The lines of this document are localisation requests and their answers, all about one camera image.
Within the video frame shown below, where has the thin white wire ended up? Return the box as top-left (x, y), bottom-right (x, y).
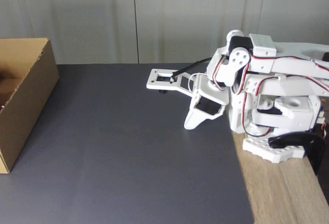
top-left (188, 72), bottom-right (204, 91)

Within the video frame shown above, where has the black table mat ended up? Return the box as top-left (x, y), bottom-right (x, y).
top-left (0, 63), bottom-right (255, 224)

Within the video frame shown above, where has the black table clamp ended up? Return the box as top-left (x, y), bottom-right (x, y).
top-left (268, 131), bottom-right (326, 176)

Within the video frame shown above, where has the white panelled wardrobe front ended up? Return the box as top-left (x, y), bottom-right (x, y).
top-left (0, 0), bottom-right (329, 65)

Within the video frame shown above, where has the white gripper camera mount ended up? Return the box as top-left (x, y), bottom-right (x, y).
top-left (146, 68), bottom-right (200, 96)

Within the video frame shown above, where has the black camera cable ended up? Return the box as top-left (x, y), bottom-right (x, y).
top-left (171, 57), bottom-right (212, 80)

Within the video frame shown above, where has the brown cardboard box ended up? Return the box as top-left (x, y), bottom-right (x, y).
top-left (0, 38), bottom-right (60, 175)

